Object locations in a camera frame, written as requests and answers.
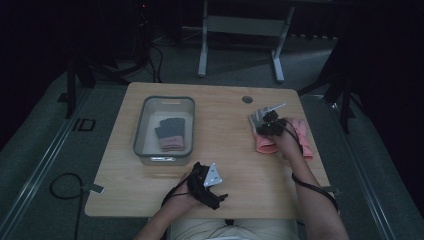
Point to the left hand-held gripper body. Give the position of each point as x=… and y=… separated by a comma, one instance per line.
x=213, y=176

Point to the person's left hand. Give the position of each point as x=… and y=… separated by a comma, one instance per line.
x=178, y=201

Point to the black tripod stand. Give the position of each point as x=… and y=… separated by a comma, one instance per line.
x=345, y=100
x=71, y=90

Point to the white metal desk frame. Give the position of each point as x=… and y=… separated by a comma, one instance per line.
x=245, y=26

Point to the pink ski glove printed back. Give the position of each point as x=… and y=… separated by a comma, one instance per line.
x=305, y=133

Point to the metal floor rail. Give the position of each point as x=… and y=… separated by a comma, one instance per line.
x=363, y=173
x=43, y=156

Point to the person's beige trousers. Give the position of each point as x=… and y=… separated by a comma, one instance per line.
x=233, y=230

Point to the pink ski glove grey palm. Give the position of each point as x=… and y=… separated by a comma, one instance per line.
x=265, y=146

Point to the person's right hand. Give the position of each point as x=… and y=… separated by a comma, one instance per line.
x=289, y=145

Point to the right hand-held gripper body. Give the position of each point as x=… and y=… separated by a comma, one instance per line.
x=278, y=126

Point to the small grey table bracket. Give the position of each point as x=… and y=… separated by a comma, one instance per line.
x=334, y=190
x=95, y=189

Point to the clear plastic bin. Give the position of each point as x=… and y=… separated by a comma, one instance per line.
x=166, y=110

